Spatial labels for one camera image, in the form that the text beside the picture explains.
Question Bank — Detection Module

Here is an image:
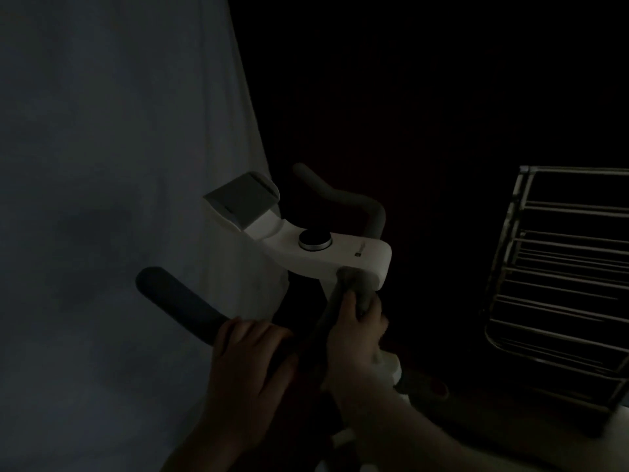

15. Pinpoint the metal drying rack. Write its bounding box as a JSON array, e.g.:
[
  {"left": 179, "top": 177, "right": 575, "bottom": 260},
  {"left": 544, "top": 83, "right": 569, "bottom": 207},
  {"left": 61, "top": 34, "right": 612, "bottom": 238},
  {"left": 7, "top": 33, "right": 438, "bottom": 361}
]
[{"left": 484, "top": 165, "right": 629, "bottom": 418}]

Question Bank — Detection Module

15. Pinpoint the grey cleaning cloth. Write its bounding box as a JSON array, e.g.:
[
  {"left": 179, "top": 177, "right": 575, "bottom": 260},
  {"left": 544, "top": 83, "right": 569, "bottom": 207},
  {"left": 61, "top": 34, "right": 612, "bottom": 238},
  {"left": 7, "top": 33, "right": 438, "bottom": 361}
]
[{"left": 299, "top": 267, "right": 379, "bottom": 389}]

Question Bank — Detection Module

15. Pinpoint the grey white tablet holder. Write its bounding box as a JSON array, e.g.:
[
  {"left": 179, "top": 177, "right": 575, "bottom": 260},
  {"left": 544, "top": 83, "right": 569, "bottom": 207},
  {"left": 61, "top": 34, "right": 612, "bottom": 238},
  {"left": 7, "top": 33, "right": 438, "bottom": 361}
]
[{"left": 202, "top": 171, "right": 281, "bottom": 231}]

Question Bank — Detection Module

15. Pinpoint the white exercise bike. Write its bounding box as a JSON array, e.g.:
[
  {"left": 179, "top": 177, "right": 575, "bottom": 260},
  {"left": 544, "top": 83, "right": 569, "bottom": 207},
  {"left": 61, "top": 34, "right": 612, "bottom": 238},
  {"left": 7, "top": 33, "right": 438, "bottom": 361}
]
[{"left": 136, "top": 163, "right": 409, "bottom": 472}]

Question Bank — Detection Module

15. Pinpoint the person's right hand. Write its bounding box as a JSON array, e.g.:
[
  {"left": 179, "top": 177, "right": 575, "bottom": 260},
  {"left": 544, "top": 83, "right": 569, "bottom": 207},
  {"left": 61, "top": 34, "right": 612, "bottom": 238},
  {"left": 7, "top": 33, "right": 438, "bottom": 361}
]
[{"left": 322, "top": 289, "right": 394, "bottom": 414}]

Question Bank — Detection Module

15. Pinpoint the person's right forearm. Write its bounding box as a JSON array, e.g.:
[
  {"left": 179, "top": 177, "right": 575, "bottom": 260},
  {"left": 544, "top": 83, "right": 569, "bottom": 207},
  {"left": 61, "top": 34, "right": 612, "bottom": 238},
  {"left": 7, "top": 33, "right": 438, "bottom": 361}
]
[{"left": 343, "top": 383, "right": 556, "bottom": 472}]

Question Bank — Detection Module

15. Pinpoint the person's left hand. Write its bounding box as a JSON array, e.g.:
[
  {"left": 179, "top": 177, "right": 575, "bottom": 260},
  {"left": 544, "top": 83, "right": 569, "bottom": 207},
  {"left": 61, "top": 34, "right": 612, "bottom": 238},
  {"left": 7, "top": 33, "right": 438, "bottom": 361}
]
[{"left": 199, "top": 317, "right": 298, "bottom": 448}]

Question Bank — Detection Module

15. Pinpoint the white hanging sheet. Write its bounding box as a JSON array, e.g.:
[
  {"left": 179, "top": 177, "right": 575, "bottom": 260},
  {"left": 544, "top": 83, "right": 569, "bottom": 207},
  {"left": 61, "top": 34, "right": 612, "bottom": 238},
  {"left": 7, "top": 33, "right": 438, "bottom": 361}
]
[{"left": 0, "top": 0, "right": 291, "bottom": 472}]

